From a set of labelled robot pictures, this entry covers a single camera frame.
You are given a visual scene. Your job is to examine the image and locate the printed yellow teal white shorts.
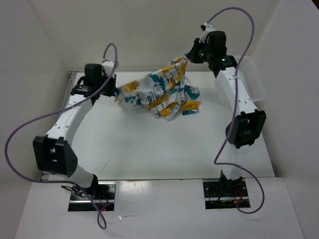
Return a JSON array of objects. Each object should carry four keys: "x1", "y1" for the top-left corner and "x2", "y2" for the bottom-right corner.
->
[{"x1": 115, "y1": 55, "x2": 201, "y2": 121}]

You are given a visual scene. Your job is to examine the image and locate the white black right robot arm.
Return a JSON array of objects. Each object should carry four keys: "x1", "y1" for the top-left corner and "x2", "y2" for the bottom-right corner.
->
[{"x1": 187, "y1": 29, "x2": 266, "y2": 196}]

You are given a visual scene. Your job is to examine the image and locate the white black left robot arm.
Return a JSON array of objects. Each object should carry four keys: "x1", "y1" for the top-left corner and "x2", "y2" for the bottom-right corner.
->
[{"x1": 33, "y1": 60, "x2": 117, "y2": 199}]

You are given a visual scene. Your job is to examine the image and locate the white plastic laundry basket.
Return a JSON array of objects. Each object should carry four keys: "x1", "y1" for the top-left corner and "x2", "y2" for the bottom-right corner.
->
[{"x1": 215, "y1": 56, "x2": 266, "y2": 115}]

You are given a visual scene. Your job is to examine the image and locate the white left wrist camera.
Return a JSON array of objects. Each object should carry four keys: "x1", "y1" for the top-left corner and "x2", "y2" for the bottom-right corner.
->
[{"x1": 101, "y1": 60, "x2": 118, "y2": 75}]

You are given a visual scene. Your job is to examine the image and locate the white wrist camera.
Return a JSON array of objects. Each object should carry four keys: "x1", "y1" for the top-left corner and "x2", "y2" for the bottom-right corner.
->
[
  {"x1": 101, "y1": 60, "x2": 118, "y2": 75},
  {"x1": 199, "y1": 22, "x2": 215, "y2": 43}
]

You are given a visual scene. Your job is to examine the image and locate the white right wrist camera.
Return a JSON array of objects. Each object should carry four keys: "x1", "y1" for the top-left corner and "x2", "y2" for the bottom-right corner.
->
[{"x1": 199, "y1": 22, "x2": 215, "y2": 43}]

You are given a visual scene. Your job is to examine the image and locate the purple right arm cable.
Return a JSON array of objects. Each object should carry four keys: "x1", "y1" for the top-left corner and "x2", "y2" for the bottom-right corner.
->
[{"x1": 204, "y1": 6, "x2": 265, "y2": 215}]

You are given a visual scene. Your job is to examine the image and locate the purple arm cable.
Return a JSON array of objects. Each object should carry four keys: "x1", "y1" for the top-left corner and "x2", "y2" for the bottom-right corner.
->
[
  {"x1": 4, "y1": 43, "x2": 118, "y2": 230},
  {"x1": 204, "y1": 6, "x2": 265, "y2": 215}
]

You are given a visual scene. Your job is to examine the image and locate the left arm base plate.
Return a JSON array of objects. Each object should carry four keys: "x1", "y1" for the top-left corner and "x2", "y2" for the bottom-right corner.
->
[{"x1": 61, "y1": 181, "x2": 116, "y2": 212}]

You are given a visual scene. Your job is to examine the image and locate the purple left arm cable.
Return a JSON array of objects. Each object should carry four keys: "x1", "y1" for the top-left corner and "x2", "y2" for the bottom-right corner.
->
[{"x1": 4, "y1": 43, "x2": 118, "y2": 230}]

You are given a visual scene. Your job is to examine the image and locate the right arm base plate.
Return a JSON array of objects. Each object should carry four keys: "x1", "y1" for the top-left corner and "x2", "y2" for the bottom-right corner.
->
[{"x1": 202, "y1": 179, "x2": 250, "y2": 210}]

